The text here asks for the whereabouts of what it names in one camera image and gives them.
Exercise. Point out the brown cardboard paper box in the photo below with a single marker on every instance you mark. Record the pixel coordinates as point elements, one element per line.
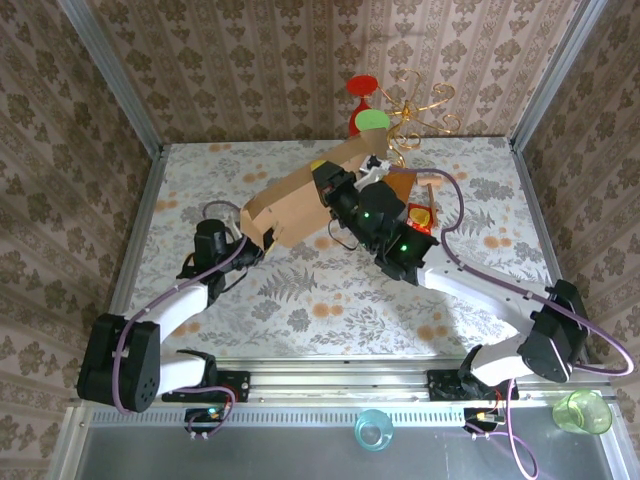
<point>290,205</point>

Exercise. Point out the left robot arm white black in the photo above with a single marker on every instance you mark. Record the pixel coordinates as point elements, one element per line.
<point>135,360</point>

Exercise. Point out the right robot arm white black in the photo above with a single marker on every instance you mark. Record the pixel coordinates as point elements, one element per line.
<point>480,285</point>

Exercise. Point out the red snack packet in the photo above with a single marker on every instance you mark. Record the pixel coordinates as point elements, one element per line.
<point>420,217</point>

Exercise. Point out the small wooden mallet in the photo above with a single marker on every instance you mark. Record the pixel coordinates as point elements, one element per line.
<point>431,182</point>

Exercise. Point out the green plastic wine glass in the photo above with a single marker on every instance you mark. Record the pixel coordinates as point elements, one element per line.
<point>371,120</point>

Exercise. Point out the red plastic wine glass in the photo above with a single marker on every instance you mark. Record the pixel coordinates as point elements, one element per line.
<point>362,85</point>

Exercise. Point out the small black circuit board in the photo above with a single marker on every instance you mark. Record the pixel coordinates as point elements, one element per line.
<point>205,417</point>
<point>482,417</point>

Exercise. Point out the perforated metal shelf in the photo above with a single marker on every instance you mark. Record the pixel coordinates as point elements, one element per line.
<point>280,450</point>

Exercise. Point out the blue transparent plastic cup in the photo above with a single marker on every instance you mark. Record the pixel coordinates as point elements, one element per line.
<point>374,431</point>

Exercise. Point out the green transparent plastic cup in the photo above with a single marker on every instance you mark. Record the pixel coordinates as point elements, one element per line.
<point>582,411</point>

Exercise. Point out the aluminium table side rail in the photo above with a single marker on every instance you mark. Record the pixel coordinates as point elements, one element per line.
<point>142,225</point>
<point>545,225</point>

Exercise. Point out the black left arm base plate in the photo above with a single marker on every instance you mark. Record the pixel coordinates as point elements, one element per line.
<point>235,386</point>

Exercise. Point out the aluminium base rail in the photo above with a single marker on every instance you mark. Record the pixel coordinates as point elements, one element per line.
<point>335,380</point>

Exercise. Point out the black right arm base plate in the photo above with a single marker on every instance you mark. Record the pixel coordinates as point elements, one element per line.
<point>445,385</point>

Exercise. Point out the aluminium frame post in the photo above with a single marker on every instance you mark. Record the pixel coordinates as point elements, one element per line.
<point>115,80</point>
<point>557,75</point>

